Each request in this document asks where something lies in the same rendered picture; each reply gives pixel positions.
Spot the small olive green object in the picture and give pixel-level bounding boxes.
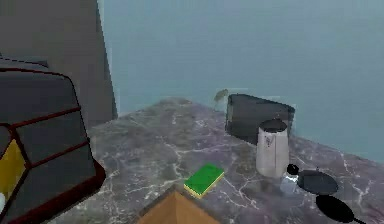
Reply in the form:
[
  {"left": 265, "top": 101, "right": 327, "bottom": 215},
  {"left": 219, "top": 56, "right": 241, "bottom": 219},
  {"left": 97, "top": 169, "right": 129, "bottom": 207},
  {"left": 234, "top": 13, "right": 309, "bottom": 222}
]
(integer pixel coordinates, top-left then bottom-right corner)
[{"left": 213, "top": 88, "right": 230, "bottom": 103}]

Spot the black toaster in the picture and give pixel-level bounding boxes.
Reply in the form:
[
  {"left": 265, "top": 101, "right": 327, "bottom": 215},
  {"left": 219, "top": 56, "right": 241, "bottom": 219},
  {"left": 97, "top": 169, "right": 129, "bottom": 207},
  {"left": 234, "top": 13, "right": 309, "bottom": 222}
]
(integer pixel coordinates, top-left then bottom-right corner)
[{"left": 224, "top": 93, "right": 296, "bottom": 146}]

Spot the green and yellow sponge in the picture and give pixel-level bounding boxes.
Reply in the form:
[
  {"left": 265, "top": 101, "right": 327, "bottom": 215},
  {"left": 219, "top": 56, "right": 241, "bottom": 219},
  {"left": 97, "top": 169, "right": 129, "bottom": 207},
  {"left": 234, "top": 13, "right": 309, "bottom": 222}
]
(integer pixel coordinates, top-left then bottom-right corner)
[{"left": 183, "top": 162, "right": 225, "bottom": 200}]

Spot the brown wooden block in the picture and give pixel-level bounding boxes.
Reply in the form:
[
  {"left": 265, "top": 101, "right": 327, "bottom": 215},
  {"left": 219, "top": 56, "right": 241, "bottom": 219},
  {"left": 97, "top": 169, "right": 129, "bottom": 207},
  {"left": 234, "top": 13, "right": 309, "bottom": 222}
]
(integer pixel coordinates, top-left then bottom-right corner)
[{"left": 134, "top": 185, "right": 224, "bottom": 224}]

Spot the clear bottle with black cap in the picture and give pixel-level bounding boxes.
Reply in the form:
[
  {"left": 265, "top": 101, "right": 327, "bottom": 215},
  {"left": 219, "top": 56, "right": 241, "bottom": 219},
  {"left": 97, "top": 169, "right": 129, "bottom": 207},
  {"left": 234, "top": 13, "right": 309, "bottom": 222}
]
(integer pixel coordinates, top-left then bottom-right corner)
[{"left": 279, "top": 163, "right": 300, "bottom": 196}]

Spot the dark grey fridge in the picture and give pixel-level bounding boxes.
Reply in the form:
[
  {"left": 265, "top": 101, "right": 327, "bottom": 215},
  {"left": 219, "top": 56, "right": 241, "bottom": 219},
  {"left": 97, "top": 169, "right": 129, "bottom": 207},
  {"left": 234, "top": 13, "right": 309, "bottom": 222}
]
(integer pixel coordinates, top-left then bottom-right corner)
[{"left": 0, "top": 0, "right": 119, "bottom": 129}]

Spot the dark grey pan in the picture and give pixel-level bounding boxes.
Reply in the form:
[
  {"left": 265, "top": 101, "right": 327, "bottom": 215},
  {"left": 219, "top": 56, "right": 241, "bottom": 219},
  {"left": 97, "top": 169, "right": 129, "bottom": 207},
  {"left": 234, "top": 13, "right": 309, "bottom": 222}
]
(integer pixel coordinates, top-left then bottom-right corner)
[{"left": 297, "top": 168, "right": 339, "bottom": 196}]

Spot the black pan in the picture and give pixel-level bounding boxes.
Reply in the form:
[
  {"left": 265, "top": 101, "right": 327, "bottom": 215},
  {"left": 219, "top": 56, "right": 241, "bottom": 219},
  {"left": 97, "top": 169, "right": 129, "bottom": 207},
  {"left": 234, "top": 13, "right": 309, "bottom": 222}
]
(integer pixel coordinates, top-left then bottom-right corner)
[{"left": 315, "top": 194, "right": 368, "bottom": 224}]

